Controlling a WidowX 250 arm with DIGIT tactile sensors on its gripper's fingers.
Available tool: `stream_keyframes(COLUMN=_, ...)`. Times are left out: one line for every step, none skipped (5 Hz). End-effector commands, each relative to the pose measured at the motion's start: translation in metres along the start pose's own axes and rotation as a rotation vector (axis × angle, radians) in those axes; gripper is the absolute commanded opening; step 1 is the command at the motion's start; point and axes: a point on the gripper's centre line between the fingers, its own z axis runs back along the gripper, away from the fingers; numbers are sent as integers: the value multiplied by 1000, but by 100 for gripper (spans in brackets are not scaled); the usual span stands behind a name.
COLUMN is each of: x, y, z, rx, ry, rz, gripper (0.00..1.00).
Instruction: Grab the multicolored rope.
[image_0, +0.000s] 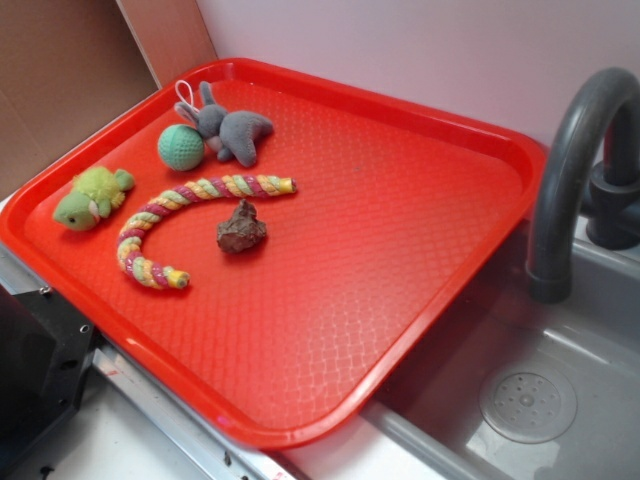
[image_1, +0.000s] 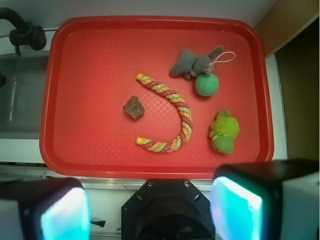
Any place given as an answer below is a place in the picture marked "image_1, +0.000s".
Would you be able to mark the black faucet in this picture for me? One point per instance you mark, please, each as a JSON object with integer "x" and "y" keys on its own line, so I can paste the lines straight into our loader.
{"x": 25, "y": 33}

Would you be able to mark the grey sink basin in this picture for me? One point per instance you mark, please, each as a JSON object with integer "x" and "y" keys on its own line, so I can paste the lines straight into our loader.
{"x": 21, "y": 97}

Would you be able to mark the grey plush elephant toy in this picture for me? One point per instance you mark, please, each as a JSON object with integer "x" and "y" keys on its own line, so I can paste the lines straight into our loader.
{"x": 190, "y": 65}

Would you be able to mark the brown cardboard panel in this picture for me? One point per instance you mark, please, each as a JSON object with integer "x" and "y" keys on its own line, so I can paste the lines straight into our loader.
{"x": 284, "y": 21}

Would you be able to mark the green rubber ball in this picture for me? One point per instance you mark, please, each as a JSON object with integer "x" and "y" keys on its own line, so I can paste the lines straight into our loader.
{"x": 206, "y": 84}

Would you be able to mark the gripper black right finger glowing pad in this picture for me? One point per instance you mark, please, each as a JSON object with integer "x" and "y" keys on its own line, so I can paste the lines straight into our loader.
{"x": 274, "y": 200}

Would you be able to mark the green frog plush toy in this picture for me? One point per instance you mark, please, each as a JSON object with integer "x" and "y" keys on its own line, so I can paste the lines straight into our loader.
{"x": 223, "y": 132}

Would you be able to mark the brown rock-like chunk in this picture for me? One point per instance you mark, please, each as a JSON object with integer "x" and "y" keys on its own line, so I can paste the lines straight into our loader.
{"x": 133, "y": 108}

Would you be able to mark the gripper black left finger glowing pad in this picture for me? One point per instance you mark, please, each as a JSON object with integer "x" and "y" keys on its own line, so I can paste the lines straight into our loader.
{"x": 45, "y": 209}

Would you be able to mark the red plastic tray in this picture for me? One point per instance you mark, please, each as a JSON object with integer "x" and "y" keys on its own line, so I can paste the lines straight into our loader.
{"x": 92, "y": 69}

